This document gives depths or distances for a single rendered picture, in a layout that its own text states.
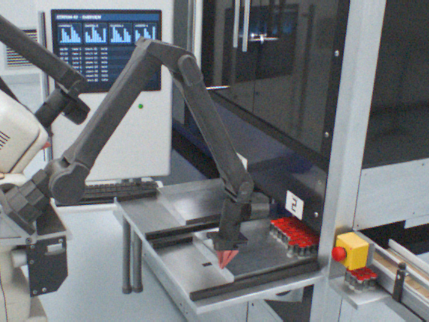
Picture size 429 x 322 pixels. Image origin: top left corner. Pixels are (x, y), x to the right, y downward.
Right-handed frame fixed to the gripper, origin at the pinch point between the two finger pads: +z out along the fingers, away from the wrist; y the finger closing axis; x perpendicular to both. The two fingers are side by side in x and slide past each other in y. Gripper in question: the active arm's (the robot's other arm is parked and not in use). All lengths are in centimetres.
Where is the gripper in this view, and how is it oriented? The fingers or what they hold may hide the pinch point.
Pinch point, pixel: (221, 265)
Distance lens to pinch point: 170.5
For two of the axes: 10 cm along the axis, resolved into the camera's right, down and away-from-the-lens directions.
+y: 8.8, 0.1, 4.8
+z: -1.8, 9.3, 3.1
